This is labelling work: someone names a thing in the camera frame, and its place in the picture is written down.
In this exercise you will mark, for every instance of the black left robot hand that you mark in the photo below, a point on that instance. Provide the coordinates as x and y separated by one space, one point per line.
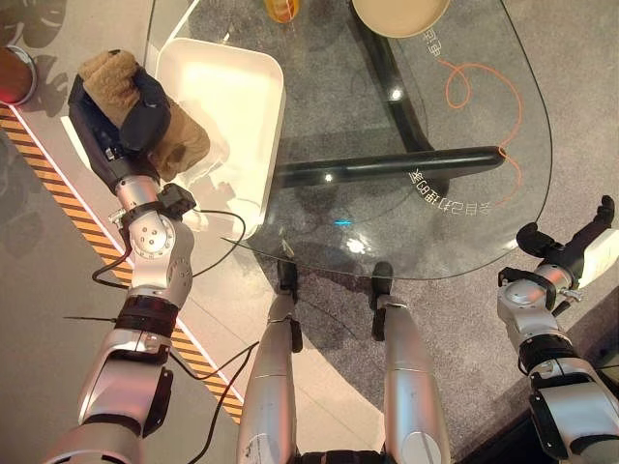
104 126

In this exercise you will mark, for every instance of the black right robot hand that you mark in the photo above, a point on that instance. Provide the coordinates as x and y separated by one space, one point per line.
578 244

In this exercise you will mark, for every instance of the brown fuzzy cloth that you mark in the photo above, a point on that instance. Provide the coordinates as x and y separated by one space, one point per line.
167 128

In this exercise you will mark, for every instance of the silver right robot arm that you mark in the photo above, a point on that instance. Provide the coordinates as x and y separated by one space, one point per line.
546 357

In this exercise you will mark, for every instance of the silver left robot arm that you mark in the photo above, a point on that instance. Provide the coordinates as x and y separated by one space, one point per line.
133 319

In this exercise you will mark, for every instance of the white rectangular basket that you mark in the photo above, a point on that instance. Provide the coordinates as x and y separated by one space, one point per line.
227 125

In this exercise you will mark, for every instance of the round red metal-rimmed container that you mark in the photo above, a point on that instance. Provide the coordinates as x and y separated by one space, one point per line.
14 75

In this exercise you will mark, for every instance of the yellow black hazard tape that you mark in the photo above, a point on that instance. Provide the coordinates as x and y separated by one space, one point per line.
97 241

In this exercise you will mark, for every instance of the orange translucent cup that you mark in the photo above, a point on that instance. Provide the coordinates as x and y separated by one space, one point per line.
283 9

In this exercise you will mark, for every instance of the round beige bowl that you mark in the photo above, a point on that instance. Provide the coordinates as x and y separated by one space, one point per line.
399 14

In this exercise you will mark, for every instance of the silver left robot leg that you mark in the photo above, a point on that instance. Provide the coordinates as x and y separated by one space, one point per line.
271 372

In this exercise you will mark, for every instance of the black table leg frame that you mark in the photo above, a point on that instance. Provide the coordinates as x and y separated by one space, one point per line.
387 159

